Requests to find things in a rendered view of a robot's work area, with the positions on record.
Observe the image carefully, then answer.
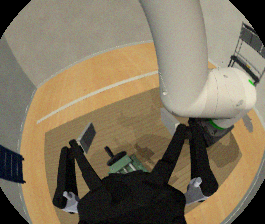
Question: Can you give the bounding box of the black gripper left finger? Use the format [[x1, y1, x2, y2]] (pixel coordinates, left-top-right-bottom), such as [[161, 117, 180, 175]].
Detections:
[[52, 122, 116, 214]]

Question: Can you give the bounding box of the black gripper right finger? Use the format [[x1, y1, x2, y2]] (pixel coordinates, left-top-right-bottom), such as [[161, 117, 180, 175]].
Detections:
[[133, 108, 219, 206]]

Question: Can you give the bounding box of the green bench vise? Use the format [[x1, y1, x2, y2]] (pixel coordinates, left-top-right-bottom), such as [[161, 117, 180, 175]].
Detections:
[[104, 146, 149, 174]]

